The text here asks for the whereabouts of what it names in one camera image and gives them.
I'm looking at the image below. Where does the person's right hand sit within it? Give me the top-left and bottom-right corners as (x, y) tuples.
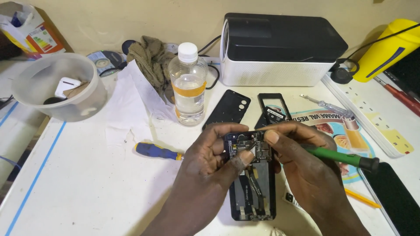
(264, 121), (346, 217)

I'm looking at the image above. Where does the person's left hand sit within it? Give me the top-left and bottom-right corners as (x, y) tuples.
(176, 123), (255, 200)

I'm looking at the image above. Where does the green handled screwdriver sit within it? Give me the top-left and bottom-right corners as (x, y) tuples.
(247, 141), (380, 174)

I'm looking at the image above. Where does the black smartphone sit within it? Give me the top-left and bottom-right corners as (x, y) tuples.
(224, 130), (277, 221)

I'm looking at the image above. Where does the printed paper flyer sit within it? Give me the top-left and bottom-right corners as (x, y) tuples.
(262, 105), (376, 212)

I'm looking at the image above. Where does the black phone back cover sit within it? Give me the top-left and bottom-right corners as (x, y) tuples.
(202, 89), (251, 131)

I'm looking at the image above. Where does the black phone battery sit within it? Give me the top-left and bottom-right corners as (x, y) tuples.
(254, 106), (287, 130)

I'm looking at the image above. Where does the yellow pencil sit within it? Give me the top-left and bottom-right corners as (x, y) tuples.
(344, 188), (382, 209)

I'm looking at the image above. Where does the clear plastic bottle orange label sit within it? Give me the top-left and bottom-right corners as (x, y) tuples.
(168, 42), (208, 126)

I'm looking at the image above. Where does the white power strip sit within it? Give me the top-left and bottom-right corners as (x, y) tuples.
(322, 68), (415, 158)

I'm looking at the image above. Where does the white tissue paper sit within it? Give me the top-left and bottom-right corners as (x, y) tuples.
(105, 61), (179, 146)

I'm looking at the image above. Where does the brown cloth rag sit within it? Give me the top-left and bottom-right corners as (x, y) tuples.
(126, 35), (178, 105)

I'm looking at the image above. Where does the yellow plastic container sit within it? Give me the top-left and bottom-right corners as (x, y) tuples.
(353, 19), (420, 83)

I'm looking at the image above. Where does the compact disc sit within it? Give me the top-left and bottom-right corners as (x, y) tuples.
(87, 50), (127, 76)

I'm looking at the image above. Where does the brown cardboard piece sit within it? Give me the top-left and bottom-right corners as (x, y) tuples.
(62, 81), (91, 99)

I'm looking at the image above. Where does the white earbuds case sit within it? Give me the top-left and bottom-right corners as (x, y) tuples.
(54, 77), (82, 99)

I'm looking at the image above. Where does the black round lid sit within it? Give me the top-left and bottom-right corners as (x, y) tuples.
(43, 96), (68, 105)

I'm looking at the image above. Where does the translucent plastic bowl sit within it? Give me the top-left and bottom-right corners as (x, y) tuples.
(11, 53), (108, 123)

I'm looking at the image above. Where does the cardboard box with energy label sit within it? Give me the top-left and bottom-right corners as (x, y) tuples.
(0, 1), (66, 60)

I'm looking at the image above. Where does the blue yellow handled screwdriver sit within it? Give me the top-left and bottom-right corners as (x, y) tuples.
(135, 142), (184, 161)

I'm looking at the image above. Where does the clear handled tester screwdriver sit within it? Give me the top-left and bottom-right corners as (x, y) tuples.
(299, 94), (354, 118)

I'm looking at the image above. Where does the black phone frame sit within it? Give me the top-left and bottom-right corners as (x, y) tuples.
(257, 93), (293, 122)

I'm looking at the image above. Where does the black cable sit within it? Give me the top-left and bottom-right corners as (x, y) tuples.
(197, 34), (222, 90)

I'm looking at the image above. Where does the black plug with cable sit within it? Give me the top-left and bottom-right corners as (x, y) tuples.
(329, 58), (360, 85)

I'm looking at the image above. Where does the black and white cable box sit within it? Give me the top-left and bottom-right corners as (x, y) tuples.
(219, 13), (349, 87)

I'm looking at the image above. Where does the red handled tool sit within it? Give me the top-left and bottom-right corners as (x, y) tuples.
(374, 76), (420, 117)

